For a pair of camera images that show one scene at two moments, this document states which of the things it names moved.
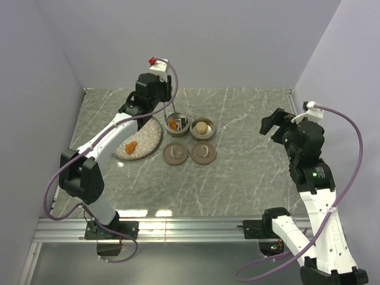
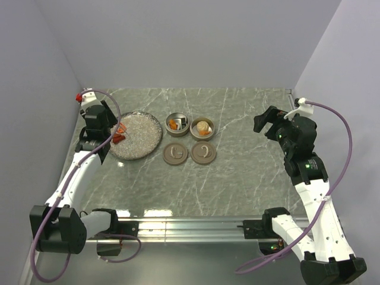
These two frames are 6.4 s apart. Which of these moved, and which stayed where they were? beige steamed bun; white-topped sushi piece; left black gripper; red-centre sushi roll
Moved: left black gripper
Stayed: red-centre sushi roll; beige steamed bun; white-topped sushi piece
